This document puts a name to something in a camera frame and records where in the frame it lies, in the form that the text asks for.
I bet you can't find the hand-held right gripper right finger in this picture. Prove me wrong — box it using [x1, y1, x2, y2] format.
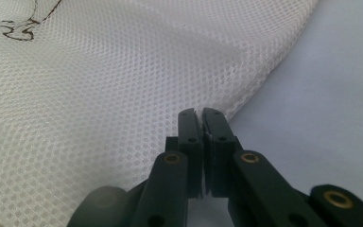
[201, 107, 244, 199]

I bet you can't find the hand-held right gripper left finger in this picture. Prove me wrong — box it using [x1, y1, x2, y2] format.
[164, 108, 205, 200]

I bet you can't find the white mesh laundry bag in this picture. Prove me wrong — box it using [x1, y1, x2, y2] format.
[0, 0, 320, 227]

